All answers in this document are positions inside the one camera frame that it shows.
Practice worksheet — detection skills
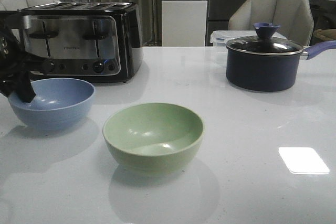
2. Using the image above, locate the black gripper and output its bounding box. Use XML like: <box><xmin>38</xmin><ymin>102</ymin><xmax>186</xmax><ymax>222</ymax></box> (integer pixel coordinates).
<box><xmin>1</xmin><ymin>10</ymin><xmax>49</xmax><ymax>103</ymax></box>

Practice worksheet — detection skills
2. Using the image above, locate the blue bowl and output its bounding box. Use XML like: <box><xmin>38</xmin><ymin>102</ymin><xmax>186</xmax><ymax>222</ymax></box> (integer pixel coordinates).
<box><xmin>8</xmin><ymin>78</ymin><xmax>96</xmax><ymax>131</ymax></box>

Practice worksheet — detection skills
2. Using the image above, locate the green bowl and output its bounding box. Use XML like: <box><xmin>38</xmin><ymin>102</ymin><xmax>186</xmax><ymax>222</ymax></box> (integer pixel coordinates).
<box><xmin>102</xmin><ymin>103</ymin><xmax>204</xmax><ymax>176</ymax></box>

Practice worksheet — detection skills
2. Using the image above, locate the black and silver toaster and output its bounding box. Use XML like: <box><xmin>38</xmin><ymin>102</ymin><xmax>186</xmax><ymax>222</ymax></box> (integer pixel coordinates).
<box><xmin>20</xmin><ymin>2</ymin><xmax>143</xmax><ymax>82</ymax></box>

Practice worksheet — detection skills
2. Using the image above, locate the beige chair left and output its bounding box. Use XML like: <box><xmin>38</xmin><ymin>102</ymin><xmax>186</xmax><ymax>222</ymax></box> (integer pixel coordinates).
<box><xmin>1</xmin><ymin>0</ymin><xmax>61</xmax><ymax>11</ymax></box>

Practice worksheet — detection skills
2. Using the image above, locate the beige chair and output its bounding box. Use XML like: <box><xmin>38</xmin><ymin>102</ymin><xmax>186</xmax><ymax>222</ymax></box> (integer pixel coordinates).
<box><xmin>1</xmin><ymin>0</ymin><xmax>61</xmax><ymax>11</ymax></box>
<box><xmin>228</xmin><ymin>0</ymin><xmax>314</xmax><ymax>46</ymax></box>

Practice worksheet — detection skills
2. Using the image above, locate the white refrigerator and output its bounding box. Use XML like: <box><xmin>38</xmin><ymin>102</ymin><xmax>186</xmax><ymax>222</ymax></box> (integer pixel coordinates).
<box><xmin>162</xmin><ymin>0</ymin><xmax>207</xmax><ymax>47</ymax></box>

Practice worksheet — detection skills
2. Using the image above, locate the clear plastic food container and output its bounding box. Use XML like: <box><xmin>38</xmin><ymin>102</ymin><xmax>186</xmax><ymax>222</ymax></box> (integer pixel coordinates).
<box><xmin>210</xmin><ymin>30</ymin><xmax>256</xmax><ymax>47</ymax></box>

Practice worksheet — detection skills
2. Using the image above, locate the dark counter cabinet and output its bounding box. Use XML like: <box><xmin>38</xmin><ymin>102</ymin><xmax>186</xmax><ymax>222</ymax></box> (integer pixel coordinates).
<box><xmin>205</xmin><ymin>0</ymin><xmax>336</xmax><ymax>47</ymax></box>

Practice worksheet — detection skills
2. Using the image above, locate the dark blue saucepan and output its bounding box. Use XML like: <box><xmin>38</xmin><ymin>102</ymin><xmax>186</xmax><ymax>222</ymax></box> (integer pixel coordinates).
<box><xmin>226</xmin><ymin>40</ymin><xmax>335</xmax><ymax>92</ymax></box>

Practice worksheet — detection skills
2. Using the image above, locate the glass pot lid blue knob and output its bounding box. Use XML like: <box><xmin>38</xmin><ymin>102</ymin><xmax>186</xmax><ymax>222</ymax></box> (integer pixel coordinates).
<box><xmin>226</xmin><ymin>23</ymin><xmax>303</xmax><ymax>56</ymax></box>

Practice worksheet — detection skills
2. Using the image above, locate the beige chair right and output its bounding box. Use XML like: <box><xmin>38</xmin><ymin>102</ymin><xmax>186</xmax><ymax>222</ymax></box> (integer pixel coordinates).
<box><xmin>228</xmin><ymin>0</ymin><xmax>314</xmax><ymax>46</ymax></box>

